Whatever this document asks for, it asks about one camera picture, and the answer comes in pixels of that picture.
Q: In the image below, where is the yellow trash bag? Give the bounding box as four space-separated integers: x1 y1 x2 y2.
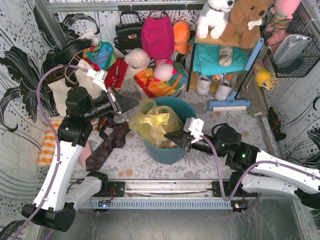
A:
128 99 184 149

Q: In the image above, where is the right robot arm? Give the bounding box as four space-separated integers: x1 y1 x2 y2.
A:
164 123 320 210

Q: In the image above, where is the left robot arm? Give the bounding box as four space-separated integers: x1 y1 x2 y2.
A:
21 86 139 232

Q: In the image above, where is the teal trash bin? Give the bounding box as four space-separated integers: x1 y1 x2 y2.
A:
142 96 197 165

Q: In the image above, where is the rainbow striped bag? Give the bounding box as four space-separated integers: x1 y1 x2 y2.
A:
134 62 188 99

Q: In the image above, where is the cream canvas tote bag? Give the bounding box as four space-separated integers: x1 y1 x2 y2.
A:
48 69 102 117

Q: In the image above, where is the red garment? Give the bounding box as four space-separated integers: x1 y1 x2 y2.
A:
104 58 128 89

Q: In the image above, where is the brown floral necktie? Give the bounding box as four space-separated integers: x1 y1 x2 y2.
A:
85 116 130 172

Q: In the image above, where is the colourful scarf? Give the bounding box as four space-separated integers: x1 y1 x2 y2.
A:
83 41 117 70

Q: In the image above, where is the white fluffy plush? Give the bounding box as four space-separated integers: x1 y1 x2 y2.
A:
124 48 151 80

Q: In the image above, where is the pink white plush doll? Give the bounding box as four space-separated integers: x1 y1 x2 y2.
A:
153 58 177 82

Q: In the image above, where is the black leather handbag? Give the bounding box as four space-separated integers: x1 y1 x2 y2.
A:
113 11 144 55

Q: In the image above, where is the pink soft pad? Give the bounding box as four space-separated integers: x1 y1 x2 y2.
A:
79 142 92 170

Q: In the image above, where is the orange checkered towel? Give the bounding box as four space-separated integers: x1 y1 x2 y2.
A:
37 116 63 167

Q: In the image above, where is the orange plush toy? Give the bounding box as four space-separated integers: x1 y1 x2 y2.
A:
173 21 192 55

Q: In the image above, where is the grey patterned rolled cloth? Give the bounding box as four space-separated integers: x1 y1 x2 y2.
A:
218 45 233 67

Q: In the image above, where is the yellow plush duck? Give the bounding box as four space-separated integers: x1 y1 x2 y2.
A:
253 63 272 90

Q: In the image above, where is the black metal shelf rack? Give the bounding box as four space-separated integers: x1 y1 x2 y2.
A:
186 33 265 92

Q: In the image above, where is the brown plush dog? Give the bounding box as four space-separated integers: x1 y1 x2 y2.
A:
221 0 272 49

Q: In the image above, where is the white plush dog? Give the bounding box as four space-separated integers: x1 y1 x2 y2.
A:
196 0 236 39

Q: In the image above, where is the silver pouch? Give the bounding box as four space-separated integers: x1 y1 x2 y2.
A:
273 34 312 65

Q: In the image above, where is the pink plush toy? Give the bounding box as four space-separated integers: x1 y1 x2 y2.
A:
265 0 301 46

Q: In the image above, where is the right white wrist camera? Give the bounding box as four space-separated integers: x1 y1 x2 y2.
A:
183 117 205 143

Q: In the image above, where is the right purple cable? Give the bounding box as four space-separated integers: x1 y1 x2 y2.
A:
201 134 320 213

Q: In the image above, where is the purple cable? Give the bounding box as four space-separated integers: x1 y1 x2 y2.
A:
9 64 90 240
201 134 320 213

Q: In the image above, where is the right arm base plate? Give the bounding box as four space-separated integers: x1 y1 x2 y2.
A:
211 181 258 198

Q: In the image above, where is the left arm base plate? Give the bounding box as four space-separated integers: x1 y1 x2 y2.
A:
98 181 125 198

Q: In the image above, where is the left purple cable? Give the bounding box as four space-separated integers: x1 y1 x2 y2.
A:
9 64 90 240

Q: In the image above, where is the black wire basket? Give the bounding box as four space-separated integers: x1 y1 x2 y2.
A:
260 12 314 78

